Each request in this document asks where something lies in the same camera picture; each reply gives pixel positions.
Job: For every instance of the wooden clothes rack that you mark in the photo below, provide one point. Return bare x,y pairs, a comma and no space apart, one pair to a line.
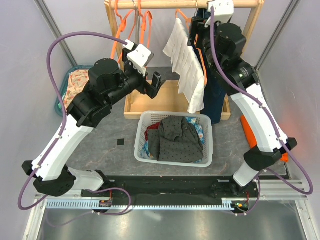
168,98

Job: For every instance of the orange folded cloth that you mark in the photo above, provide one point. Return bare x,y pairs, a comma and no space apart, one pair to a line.
250,132

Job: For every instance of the blue floral garment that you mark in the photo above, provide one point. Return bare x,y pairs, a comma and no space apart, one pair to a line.
200,132

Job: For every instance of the orange hanger of white garment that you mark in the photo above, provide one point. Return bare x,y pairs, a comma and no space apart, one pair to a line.
188,23

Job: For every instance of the blue denim jeans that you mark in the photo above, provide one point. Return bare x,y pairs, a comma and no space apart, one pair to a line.
214,94

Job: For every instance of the white plastic basket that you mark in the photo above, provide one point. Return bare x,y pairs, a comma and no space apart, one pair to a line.
149,118

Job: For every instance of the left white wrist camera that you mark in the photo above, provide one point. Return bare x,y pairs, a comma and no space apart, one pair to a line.
139,55

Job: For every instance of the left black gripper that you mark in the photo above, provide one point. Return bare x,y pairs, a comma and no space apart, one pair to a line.
146,87

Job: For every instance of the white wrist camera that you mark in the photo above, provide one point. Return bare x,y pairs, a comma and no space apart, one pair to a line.
139,55
222,10

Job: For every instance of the white slotted cable duct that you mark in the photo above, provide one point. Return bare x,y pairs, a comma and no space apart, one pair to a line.
87,204

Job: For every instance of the white garment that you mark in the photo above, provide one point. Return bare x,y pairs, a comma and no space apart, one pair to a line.
187,65

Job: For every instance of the orange hanger of grey garment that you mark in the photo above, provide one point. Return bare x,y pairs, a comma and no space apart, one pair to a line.
147,19

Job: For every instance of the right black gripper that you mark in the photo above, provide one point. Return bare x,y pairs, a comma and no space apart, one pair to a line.
197,26

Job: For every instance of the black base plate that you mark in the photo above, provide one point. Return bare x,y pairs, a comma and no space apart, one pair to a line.
173,190

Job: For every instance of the pink floral cloth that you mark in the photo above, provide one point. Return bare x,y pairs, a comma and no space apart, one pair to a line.
75,85

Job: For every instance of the dark grey dotted garment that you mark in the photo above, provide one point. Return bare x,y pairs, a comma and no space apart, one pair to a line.
177,142

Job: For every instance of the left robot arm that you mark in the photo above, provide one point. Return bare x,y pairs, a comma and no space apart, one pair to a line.
107,85

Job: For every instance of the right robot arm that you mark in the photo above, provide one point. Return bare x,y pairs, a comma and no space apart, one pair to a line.
222,45

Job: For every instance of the red polka dot skirt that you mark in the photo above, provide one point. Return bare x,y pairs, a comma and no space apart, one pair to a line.
155,126

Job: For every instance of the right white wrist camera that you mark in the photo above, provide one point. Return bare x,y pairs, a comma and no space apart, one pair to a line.
222,10

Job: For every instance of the small black square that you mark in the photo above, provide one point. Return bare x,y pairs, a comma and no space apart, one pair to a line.
120,141

